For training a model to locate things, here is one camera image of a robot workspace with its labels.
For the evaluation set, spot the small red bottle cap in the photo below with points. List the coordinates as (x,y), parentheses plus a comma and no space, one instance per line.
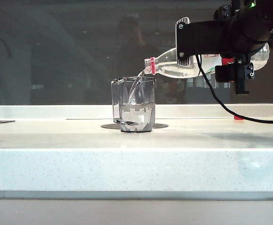
(238,118)

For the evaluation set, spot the light grey cabinet drawer front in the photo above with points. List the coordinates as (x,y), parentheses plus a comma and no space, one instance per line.
(127,212)

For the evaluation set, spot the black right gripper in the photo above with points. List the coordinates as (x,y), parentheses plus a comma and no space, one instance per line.
(241,75)

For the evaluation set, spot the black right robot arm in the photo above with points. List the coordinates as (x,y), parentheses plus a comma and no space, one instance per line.
(251,25)

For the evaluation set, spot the clear faceted glass mug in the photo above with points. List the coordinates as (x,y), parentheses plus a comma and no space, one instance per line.
(138,112)

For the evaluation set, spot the clear red-label water bottle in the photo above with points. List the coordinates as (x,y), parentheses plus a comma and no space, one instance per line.
(171,69)

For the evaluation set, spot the dark round flat coaster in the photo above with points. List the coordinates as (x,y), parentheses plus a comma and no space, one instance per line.
(110,126)

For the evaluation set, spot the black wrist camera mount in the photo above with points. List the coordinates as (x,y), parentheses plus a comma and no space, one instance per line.
(201,37)

